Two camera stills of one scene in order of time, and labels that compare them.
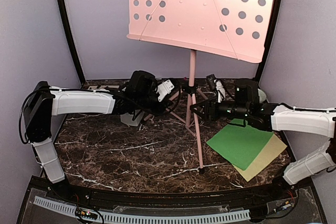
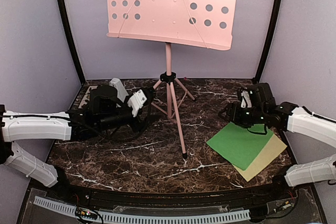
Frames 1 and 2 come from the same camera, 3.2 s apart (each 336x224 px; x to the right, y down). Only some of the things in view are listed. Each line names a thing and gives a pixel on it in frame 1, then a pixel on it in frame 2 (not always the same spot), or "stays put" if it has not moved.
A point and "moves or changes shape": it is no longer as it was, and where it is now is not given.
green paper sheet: (240, 145) stays put
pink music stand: (229, 12) moves or changes shape
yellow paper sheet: (269, 155) stays put
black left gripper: (157, 110) to (139, 123)
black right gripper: (208, 103) to (236, 118)
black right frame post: (273, 25) stays put
